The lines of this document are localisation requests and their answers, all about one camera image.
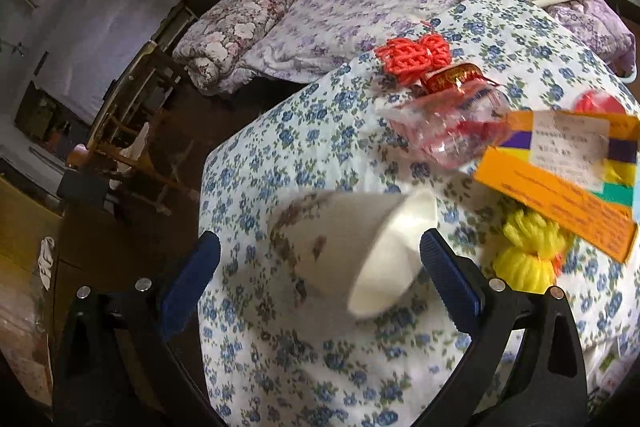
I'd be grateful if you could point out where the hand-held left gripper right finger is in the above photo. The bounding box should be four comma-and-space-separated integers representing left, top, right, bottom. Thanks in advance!
410, 229, 591, 427

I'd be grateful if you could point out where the clear plastic bag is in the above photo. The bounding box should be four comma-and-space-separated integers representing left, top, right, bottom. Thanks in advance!
376, 79, 516, 168

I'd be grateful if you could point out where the purple blanket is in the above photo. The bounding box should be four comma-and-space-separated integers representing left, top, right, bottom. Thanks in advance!
545, 0, 638, 75

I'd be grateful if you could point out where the purple floral bed sheet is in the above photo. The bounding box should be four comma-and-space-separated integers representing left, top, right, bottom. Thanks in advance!
242, 0, 463, 85

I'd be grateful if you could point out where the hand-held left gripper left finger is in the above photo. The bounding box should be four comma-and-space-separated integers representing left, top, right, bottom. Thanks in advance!
52, 231, 236, 427

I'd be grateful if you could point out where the yellow yarn bundle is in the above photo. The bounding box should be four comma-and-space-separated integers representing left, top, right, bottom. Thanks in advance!
492, 207, 573, 294

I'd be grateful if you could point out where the wooden chair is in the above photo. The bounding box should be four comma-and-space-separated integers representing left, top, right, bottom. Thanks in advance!
75, 47, 201, 212

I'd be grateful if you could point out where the folded pink floral quilt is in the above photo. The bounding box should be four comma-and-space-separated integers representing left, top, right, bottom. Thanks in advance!
172, 0, 313, 95

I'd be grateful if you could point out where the blue floral table cloth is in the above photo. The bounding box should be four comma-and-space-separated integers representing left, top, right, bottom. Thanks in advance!
197, 0, 640, 427

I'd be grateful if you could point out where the orange cardboard box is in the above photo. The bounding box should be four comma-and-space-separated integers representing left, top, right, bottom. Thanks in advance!
472, 109, 640, 264

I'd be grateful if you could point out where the white floral ceramic cup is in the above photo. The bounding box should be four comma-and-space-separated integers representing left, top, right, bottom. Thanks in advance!
267, 187, 440, 319

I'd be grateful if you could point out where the red candy packet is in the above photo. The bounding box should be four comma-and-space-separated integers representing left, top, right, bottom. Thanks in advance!
422, 63, 483, 95

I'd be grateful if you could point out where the red crochet piece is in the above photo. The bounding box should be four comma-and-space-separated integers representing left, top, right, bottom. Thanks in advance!
375, 33, 451, 85

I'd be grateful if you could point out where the red round object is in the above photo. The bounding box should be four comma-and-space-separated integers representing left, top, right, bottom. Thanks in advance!
574, 89, 626, 115

